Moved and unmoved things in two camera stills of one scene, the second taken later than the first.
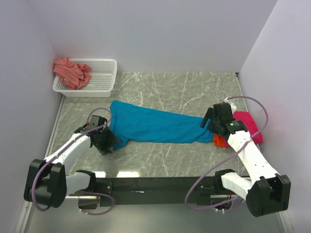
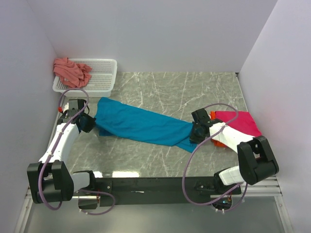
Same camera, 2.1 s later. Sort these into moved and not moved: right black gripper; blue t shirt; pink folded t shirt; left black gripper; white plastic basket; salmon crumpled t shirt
Moved: left black gripper; blue t shirt; right black gripper
Not moved: salmon crumpled t shirt; white plastic basket; pink folded t shirt
